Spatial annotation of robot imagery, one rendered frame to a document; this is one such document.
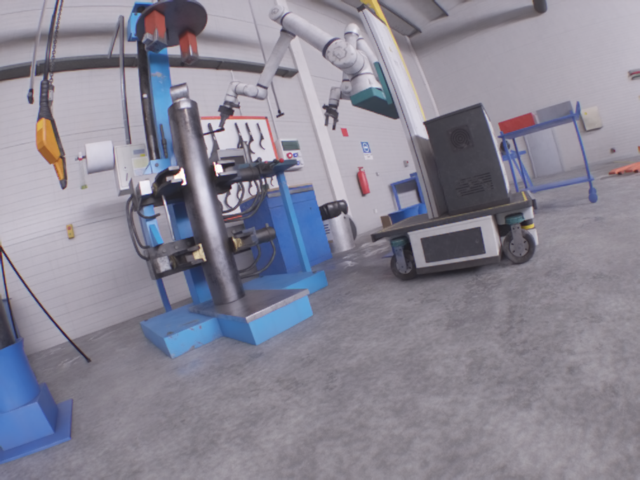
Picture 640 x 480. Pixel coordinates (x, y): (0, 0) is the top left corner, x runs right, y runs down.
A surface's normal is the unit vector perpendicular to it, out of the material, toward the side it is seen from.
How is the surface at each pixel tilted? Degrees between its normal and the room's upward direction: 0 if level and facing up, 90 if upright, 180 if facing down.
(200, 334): 90
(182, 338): 90
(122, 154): 90
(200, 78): 90
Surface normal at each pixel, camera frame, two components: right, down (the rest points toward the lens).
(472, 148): -0.59, 0.22
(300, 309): 0.68, -0.15
